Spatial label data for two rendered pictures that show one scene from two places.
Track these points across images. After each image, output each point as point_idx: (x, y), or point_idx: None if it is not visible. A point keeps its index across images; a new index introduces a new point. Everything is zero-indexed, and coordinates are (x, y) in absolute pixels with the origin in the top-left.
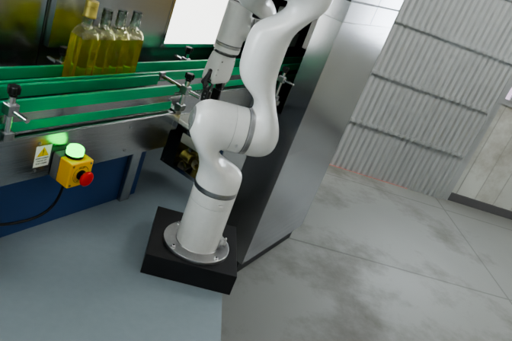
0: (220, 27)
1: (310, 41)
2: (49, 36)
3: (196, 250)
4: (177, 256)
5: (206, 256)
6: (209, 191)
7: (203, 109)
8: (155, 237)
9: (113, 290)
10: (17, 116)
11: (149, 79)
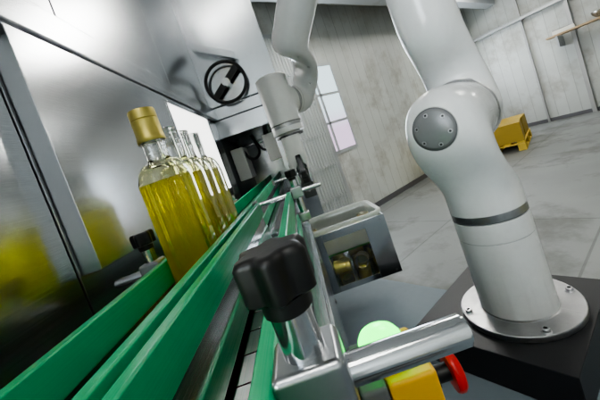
0: (270, 110)
1: (279, 145)
2: (93, 246)
3: (557, 302)
4: (572, 332)
5: (566, 298)
6: (519, 205)
7: (447, 95)
8: (512, 352)
9: None
10: (409, 365)
11: (258, 210)
